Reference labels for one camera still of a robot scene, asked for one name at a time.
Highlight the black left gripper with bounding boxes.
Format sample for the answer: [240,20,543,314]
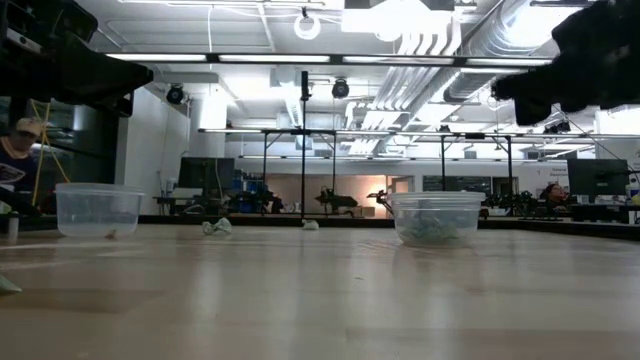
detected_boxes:
[0,42,155,119]

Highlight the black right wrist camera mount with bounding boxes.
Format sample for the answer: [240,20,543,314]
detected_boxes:
[551,0,640,63]

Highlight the black overhead frame beam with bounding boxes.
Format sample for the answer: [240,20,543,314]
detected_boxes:
[102,51,555,70]

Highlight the black vertical pole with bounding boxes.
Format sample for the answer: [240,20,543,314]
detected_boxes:
[299,69,313,219]

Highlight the black metal rig frame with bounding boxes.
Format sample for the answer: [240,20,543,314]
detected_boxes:
[439,132,515,198]
[260,128,339,218]

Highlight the clear plastic bin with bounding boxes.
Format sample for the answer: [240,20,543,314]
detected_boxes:
[386,191,487,248]
[54,182,145,238]

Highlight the person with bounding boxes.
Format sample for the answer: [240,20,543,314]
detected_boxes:
[538,182,567,206]
[0,116,47,217]

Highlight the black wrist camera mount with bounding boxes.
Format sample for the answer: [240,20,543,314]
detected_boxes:
[0,0,100,51]
[551,0,640,63]

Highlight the blue storage crates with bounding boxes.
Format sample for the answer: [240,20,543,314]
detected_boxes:
[231,171,267,214]

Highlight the black computer monitor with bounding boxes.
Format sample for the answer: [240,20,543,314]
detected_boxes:
[566,158,630,198]
[177,156,237,191]

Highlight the LED light strip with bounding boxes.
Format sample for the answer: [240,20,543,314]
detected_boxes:
[106,53,208,63]
[218,54,332,64]
[342,55,456,65]
[465,57,553,67]

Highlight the yellow cable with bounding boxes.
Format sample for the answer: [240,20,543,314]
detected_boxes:
[30,98,72,207]

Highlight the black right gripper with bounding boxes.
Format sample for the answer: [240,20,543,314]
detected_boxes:
[490,49,640,127]

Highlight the black table border rail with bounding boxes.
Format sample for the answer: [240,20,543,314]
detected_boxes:
[136,213,640,242]

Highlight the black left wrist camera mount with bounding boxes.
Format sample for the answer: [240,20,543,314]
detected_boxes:
[0,0,100,51]

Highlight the black round ceiling lamp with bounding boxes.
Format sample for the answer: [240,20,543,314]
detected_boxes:
[165,83,187,106]
[330,77,351,100]

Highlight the white post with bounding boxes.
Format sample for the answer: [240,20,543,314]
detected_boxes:
[6,211,21,243]

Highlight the white coiled cable ring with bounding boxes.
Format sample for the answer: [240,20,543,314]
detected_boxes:
[292,12,322,42]

